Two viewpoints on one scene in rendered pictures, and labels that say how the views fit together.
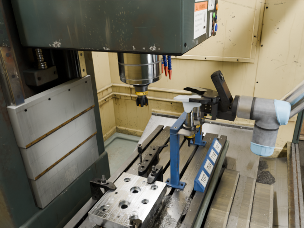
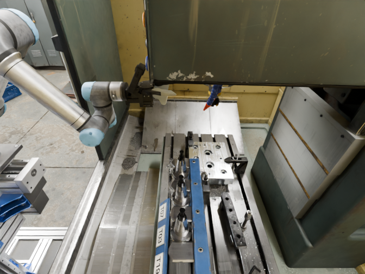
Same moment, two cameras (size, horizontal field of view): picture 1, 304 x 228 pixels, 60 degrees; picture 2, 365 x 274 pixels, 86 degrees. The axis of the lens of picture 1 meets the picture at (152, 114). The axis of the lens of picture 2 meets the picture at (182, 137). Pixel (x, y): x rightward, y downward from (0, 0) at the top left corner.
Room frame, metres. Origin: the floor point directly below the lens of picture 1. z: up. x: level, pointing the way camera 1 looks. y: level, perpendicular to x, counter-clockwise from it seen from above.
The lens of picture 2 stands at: (1.54, -0.41, 1.80)
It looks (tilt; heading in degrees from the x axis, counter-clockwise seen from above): 39 degrees down; 152
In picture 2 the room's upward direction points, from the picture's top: 2 degrees clockwise
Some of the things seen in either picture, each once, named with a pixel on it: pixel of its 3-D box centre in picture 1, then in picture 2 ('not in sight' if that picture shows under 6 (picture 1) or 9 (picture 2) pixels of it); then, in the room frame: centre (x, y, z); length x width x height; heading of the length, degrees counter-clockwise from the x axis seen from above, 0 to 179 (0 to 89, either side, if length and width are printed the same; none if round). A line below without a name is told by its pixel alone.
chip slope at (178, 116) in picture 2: not in sight; (193, 130); (0.36, 0.32, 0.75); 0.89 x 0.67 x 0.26; 64
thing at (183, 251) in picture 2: not in sight; (181, 251); (1.35, -0.29, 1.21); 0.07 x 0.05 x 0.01; 64
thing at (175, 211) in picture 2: not in sight; (181, 213); (1.25, -0.25, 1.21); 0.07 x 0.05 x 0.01; 64
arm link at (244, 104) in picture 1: (244, 106); (118, 91); (0.79, -0.31, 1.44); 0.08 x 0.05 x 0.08; 154
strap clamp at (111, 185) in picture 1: (103, 188); (234, 162); (0.98, 0.24, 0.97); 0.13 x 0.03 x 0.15; 64
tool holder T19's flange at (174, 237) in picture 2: not in sight; (181, 231); (1.30, -0.27, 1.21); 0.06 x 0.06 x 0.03
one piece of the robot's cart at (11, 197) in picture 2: not in sight; (11, 207); (0.79, -0.85, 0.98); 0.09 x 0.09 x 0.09; 65
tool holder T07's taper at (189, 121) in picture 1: (189, 118); (181, 165); (1.10, -0.17, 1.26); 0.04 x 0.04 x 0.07
